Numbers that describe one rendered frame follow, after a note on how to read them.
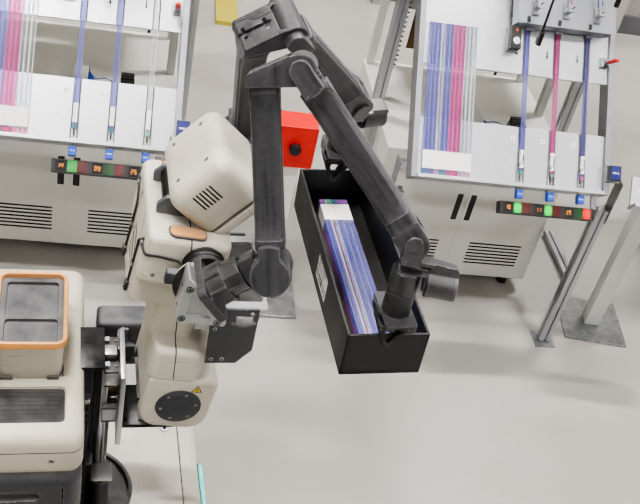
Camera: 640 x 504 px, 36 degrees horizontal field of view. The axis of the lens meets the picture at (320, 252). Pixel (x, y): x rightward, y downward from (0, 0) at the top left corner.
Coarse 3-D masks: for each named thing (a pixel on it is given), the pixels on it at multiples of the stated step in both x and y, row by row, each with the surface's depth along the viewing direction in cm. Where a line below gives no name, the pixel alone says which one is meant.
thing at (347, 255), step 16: (320, 208) 236; (336, 208) 236; (336, 224) 231; (352, 224) 232; (336, 240) 226; (352, 240) 227; (336, 256) 222; (352, 256) 223; (336, 272) 221; (352, 272) 218; (368, 272) 219; (352, 288) 214; (368, 288) 215; (352, 304) 210; (368, 304) 211; (352, 320) 208; (368, 320) 207
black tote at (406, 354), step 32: (320, 192) 240; (352, 192) 242; (320, 224) 236; (320, 256) 215; (384, 256) 224; (320, 288) 214; (384, 288) 221; (416, 320) 203; (352, 352) 196; (384, 352) 197; (416, 352) 199
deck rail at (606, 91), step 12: (612, 24) 335; (612, 36) 335; (612, 48) 335; (612, 72) 334; (612, 84) 334; (600, 96) 338; (612, 96) 334; (600, 108) 338; (612, 108) 333; (600, 120) 337; (600, 132) 336
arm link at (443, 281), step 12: (408, 240) 179; (420, 240) 179; (408, 252) 180; (420, 252) 180; (408, 264) 181; (420, 264) 180; (432, 264) 182; (444, 264) 184; (432, 276) 183; (444, 276) 183; (456, 276) 183; (432, 288) 183; (444, 288) 183; (456, 288) 183
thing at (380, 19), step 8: (384, 0) 378; (384, 8) 380; (384, 16) 382; (376, 24) 384; (376, 32) 386; (376, 40) 388; (376, 48) 390; (368, 56) 393; (496, 72) 413; (520, 80) 407; (552, 80) 377; (544, 88) 380; (552, 88) 379; (544, 96) 381; (536, 104) 387; (544, 104) 384; (536, 112) 386
